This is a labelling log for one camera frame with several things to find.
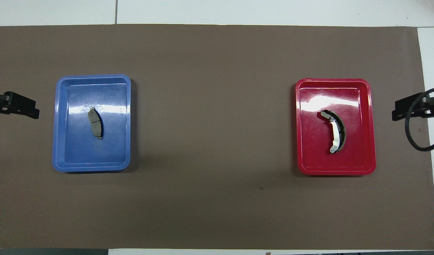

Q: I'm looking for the blue plastic tray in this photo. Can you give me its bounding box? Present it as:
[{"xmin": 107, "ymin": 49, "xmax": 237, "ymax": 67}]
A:
[{"xmin": 52, "ymin": 74, "xmax": 131, "ymax": 173}]

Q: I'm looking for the red plastic tray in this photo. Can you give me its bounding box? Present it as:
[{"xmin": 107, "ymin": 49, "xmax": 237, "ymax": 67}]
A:
[{"xmin": 295, "ymin": 78, "xmax": 377, "ymax": 176}]

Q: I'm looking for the brown table mat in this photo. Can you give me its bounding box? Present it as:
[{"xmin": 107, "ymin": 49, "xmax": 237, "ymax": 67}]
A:
[{"xmin": 0, "ymin": 24, "xmax": 434, "ymax": 250}]

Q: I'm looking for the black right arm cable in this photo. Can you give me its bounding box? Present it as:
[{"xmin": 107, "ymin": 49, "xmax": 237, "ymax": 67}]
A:
[{"xmin": 405, "ymin": 86, "xmax": 434, "ymax": 152}]

